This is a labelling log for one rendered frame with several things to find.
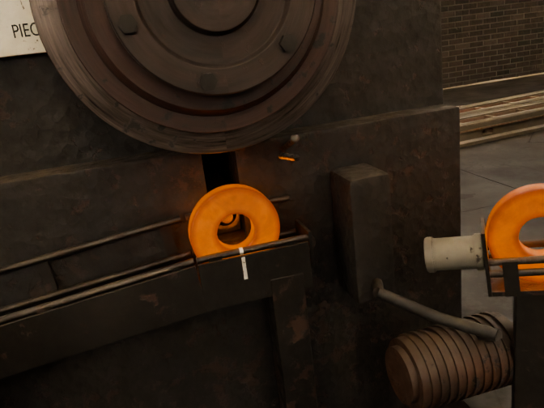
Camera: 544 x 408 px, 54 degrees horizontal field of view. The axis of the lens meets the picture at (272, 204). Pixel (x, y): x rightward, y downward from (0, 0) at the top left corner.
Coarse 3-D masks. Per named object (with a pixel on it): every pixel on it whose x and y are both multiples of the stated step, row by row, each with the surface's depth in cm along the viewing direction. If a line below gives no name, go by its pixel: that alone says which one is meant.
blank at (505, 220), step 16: (512, 192) 83; (528, 192) 81; (496, 208) 84; (512, 208) 82; (528, 208) 81; (496, 224) 83; (512, 224) 83; (496, 240) 84; (512, 240) 83; (496, 256) 85; (512, 256) 84; (528, 256) 84
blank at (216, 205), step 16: (208, 192) 91; (224, 192) 88; (240, 192) 89; (256, 192) 90; (208, 208) 88; (224, 208) 89; (240, 208) 90; (256, 208) 90; (272, 208) 91; (192, 224) 88; (208, 224) 89; (256, 224) 91; (272, 224) 92; (192, 240) 89; (208, 240) 90; (256, 240) 92; (272, 240) 93
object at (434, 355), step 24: (480, 312) 98; (408, 336) 91; (432, 336) 90; (456, 336) 91; (504, 336) 91; (408, 360) 88; (432, 360) 87; (456, 360) 88; (480, 360) 89; (504, 360) 89; (408, 384) 88; (432, 384) 86; (456, 384) 88; (480, 384) 89; (504, 384) 92
